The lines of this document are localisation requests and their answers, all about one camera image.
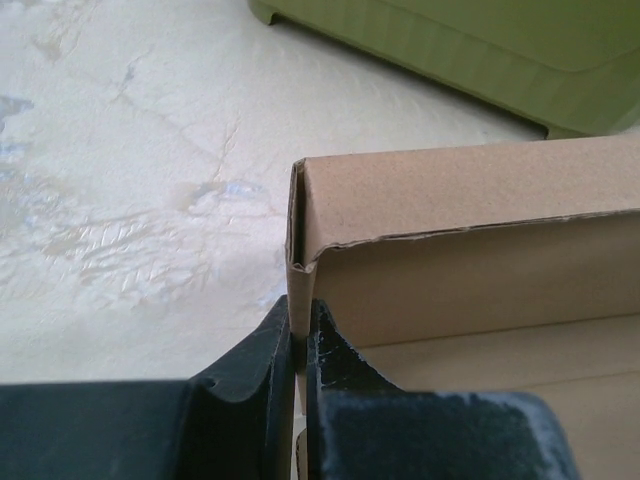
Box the brown cardboard box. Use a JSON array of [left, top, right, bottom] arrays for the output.
[[286, 134, 639, 479]]

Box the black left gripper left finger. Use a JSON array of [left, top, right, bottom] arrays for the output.
[[1, 298, 295, 479]]

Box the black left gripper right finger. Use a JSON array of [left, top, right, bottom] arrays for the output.
[[305, 300, 580, 479]]

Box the olive green plastic basket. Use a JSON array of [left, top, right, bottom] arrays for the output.
[[249, 1, 639, 138]]

